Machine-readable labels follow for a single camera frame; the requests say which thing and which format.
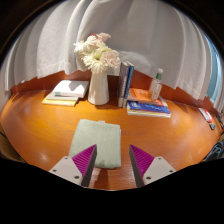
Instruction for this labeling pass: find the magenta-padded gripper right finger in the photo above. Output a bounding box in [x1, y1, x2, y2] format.
[128, 144, 177, 188]

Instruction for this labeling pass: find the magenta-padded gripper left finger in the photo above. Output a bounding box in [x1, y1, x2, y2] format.
[48, 143, 98, 188]

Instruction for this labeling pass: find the pale green towel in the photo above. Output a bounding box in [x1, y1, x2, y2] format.
[68, 118, 123, 170]

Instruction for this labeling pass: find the black bag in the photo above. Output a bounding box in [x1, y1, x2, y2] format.
[204, 139, 224, 163]

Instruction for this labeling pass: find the tan chair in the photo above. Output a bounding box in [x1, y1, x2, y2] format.
[0, 131, 24, 163]

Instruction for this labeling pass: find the blue flat book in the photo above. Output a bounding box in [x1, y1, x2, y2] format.
[126, 100, 172, 118]

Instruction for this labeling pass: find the yellow book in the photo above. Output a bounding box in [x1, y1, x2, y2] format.
[41, 96, 79, 108]

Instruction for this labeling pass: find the red and white booklet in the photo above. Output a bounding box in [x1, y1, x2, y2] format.
[197, 107, 214, 124]

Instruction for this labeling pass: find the orange book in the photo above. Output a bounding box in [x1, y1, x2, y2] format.
[127, 87, 169, 108]

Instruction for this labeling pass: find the clear plastic bottle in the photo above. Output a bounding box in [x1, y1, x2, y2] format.
[148, 67, 164, 101]

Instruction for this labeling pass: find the white book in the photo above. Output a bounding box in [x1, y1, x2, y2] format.
[52, 79, 90, 99]

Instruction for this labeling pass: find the white ceramic vase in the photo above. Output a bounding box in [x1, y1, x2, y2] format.
[87, 70, 110, 106]

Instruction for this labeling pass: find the blue upright book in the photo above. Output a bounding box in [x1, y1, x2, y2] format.
[122, 61, 135, 109]

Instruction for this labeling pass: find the window pane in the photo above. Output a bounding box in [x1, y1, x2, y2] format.
[206, 36, 223, 104]

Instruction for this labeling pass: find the white flower bouquet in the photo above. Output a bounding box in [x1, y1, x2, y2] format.
[73, 32, 122, 74]

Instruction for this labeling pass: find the white curtain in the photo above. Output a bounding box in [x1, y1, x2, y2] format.
[0, 0, 224, 111]

